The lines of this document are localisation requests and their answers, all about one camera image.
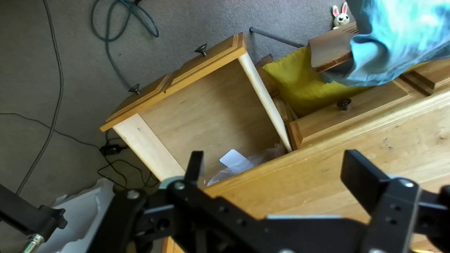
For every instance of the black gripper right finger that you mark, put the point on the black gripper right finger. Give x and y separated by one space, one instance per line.
370 181

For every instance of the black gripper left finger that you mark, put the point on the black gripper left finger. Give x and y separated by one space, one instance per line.
194 164

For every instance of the small white paper slip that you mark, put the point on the small white paper slip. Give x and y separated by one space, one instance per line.
234 161

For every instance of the wooden roll-top desk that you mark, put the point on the wooden roll-top desk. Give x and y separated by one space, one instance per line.
328 178

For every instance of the large open wooden drawer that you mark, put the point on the large open wooden drawer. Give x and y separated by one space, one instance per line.
211 108

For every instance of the wooden drawer with yellow cloth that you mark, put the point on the wooden drawer with yellow cloth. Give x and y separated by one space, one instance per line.
356 117

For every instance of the black drawer knob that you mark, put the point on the black drawer knob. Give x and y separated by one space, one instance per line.
201 49
135 88
345 105

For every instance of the black power plug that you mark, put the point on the black power plug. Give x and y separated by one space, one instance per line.
111 150

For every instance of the white foam piece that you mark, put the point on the white foam piece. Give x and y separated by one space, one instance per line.
79 212

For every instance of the yellow cloth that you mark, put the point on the yellow cloth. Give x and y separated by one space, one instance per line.
295 79

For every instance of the brown wooden board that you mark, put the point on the brown wooden board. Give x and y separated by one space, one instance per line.
331 50

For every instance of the light blue cloth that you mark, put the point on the light blue cloth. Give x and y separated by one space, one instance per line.
398 37

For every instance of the dark metal rod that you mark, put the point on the dark metal rod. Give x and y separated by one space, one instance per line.
276 37

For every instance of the white bunny toy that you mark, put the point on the white bunny toy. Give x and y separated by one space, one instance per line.
340 15

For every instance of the black mount bracket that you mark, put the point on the black mount bracket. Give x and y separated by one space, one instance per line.
25 216

